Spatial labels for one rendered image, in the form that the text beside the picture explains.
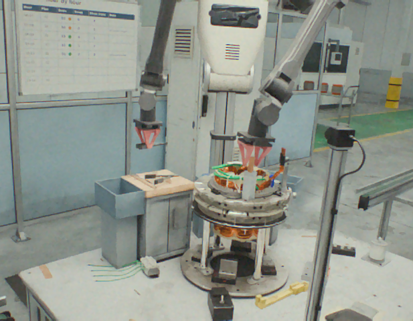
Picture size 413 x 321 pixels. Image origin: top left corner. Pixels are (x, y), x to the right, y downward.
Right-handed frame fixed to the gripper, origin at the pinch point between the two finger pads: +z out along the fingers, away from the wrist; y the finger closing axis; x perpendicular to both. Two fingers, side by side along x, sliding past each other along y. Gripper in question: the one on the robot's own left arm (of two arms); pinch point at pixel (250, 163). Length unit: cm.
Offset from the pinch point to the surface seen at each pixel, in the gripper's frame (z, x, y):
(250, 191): 8.2, -2.4, 0.5
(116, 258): 43, 22, -31
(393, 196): 45, 62, 163
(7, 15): -24, 228, -59
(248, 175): 3.4, -1.1, -0.8
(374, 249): 32, -8, 61
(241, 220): 17.7, -3.0, -1.1
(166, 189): 18.2, 23.1, -15.7
